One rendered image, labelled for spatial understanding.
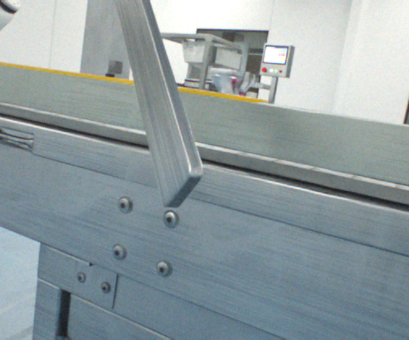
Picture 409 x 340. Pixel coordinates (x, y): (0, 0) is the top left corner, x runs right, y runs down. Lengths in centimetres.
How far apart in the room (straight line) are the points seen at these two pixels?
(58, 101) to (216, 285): 19
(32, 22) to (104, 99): 596
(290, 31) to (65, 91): 583
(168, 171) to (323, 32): 579
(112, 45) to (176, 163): 55
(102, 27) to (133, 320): 47
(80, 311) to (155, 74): 31
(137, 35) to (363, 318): 20
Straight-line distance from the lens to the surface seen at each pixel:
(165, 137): 16
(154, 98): 18
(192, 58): 435
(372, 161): 24
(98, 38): 71
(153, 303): 37
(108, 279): 39
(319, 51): 589
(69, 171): 35
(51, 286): 45
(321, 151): 25
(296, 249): 26
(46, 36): 636
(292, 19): 615
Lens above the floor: 88
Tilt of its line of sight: 9 degrees down
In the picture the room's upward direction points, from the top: 9 degrees clockwise
